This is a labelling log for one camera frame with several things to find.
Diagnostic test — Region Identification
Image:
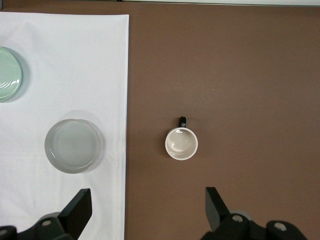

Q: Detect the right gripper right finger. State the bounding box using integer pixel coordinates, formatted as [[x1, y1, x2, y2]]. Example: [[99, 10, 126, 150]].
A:
[[199, 186, 266, 240]]

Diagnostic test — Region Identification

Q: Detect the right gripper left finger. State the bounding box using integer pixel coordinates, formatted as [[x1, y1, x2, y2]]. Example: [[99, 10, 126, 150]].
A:
[[32, 188, 93, 240]]

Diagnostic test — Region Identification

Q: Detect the white mug black handle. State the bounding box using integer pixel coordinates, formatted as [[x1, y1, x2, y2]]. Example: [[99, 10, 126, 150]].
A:
[[164, 116, 199, 161]]

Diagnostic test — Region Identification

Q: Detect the gray plate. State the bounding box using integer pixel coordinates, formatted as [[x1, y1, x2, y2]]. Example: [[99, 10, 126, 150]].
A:
[[44, 118, 102, 174]]

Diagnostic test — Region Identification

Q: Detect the green plate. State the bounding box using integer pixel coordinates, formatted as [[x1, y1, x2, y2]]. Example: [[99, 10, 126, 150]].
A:
[[0, 46, 24, 103]]

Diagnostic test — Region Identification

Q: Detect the white cloth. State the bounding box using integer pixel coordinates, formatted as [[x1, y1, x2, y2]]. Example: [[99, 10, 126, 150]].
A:
[[0, 11, 130, 240]]

